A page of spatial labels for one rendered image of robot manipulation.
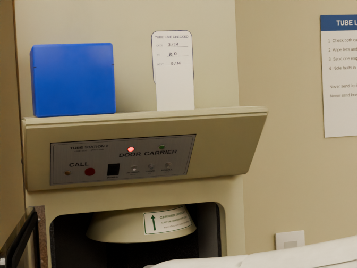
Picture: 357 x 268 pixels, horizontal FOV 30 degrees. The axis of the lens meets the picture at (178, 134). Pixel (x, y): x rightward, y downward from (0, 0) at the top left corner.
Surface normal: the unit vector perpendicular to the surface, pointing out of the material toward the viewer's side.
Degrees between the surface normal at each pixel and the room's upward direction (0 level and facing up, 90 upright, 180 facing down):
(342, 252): 34
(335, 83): 90
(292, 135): 90
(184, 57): 90
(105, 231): 66
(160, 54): 90
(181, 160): 135
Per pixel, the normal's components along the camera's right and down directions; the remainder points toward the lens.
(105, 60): 0.25, 0.04
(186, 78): -0.04, 0.05
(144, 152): 0.22, 0.73
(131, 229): -0.10, -0.35
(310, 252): -0.44, -0.86
